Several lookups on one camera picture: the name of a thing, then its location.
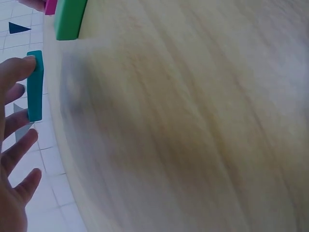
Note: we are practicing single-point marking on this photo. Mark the person's right fingers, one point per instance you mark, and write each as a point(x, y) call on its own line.
point(36, 4)

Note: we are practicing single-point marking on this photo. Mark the green block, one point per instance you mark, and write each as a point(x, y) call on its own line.
point(68, 21)

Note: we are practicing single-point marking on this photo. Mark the person's left thumb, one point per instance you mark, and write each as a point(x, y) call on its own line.
point(17, 68)

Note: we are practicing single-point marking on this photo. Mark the person's left hand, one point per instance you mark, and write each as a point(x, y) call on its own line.
point(10, 205)

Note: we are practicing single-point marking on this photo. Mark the pink block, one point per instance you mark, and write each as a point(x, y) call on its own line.
point(50, 7)

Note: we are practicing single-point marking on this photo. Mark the teal block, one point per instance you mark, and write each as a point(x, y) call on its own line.
point(35, 96)

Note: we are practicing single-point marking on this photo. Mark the person's right hand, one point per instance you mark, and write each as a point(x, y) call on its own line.
point(35, 3)

